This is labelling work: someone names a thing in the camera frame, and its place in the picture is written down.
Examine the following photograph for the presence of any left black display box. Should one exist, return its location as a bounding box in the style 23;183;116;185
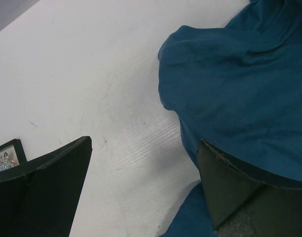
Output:
0;139;27;165

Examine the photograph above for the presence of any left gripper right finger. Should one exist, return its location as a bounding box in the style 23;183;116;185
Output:
197;140;302;237

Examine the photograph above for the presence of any silver blue leaf brooch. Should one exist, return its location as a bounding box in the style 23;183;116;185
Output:
0;152;19;172

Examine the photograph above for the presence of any blue t-shirt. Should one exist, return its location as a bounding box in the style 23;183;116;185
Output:
158;0;302;237

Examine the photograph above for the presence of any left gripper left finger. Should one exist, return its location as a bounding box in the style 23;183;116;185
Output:
0;136;92;237

